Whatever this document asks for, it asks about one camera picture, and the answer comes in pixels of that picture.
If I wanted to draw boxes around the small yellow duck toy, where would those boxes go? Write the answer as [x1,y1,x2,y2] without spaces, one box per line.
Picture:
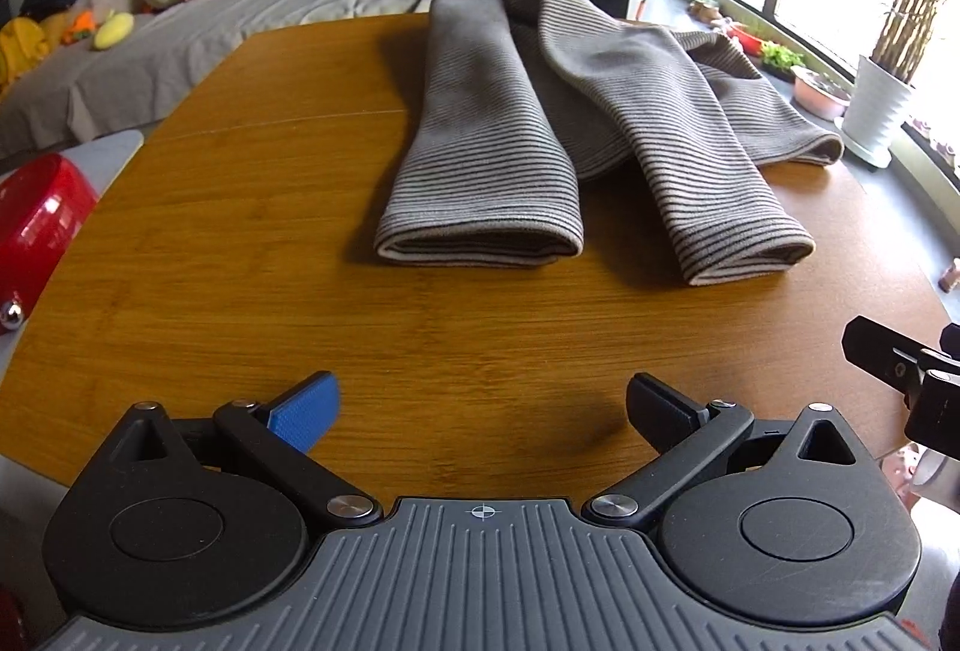
[91,13,137,52]

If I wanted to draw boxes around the grey covered sofa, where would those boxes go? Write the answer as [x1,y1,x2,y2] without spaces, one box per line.
[2,0,431,169]

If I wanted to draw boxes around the white plant pot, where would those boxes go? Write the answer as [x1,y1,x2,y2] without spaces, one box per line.
[839,56,913,169]

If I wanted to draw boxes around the pink basin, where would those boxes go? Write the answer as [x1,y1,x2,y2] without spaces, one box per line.
[791,66,851,121]

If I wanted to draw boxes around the grey striped knit garment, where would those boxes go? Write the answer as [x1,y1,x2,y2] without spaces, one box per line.
[374,0,843,286]

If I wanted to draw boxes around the red basin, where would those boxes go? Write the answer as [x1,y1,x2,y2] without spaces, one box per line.
[726,24,765,58]

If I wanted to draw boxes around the red glossy case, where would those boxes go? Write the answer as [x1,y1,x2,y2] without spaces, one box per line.
[0,154,98,334]

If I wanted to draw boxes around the green plants tray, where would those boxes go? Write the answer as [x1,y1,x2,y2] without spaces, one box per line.
[760,40,805,82]

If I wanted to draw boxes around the orange plush toy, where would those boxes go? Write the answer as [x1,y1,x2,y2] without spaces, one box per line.
[60,9,98,46]

